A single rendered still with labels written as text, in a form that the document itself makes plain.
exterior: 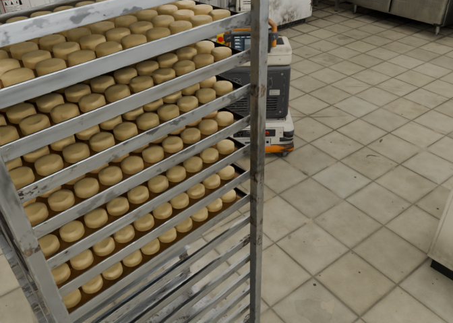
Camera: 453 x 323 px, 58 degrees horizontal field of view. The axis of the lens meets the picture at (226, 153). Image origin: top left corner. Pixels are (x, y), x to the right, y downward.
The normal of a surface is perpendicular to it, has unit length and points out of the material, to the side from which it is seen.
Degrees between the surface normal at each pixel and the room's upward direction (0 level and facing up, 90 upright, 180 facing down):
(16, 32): 90
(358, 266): 0
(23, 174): 0
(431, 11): 90
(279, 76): 89
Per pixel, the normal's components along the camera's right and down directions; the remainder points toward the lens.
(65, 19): 0.69, 0.40
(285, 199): -0.03, -0.82
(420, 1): -0.80, 0.36
